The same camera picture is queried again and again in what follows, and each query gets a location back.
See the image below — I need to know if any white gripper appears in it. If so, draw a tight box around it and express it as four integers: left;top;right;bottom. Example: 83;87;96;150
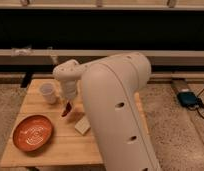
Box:
62;81;77;108

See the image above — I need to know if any orange ceramic bowl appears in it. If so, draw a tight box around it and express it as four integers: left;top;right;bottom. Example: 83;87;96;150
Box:
13;115;53;152

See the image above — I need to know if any black cable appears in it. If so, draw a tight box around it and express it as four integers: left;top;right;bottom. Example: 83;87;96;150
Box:
188;84;204;120

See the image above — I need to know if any blue electronic box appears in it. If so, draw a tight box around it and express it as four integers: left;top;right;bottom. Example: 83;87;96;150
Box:
177;92;197;107

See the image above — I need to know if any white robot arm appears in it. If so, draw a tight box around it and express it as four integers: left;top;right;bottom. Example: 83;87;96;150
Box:
53;52;162;171

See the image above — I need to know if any red chili pepper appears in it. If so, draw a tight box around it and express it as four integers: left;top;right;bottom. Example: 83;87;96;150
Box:
61;102;72;117

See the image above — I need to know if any white sponge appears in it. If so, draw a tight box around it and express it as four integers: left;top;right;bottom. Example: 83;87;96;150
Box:
75;117;91;135

